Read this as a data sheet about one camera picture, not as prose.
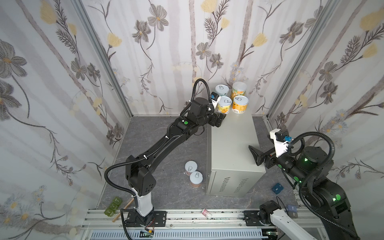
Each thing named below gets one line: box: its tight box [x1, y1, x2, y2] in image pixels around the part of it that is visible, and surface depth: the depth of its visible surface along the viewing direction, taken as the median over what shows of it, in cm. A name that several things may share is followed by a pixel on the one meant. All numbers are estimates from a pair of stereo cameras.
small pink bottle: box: [201, 208, 213, 220], surface depth 76 cm
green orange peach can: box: [232, 81, 247, 96], surface depth 78 cm
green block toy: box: [104, 196, 123, 217], surface depth 78 cm
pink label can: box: [184, 160, 198, 176], surface depth 88 cm
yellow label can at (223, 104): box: [216, 95, 232, 114], surface depth 73 cm
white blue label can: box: [215, 84, 230, 96], surface depth 80 cm
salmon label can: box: [189, 170, 204, 188], surface depth 84 cm
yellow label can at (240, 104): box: [232, 95, 249, 115], surface depth 75 cm
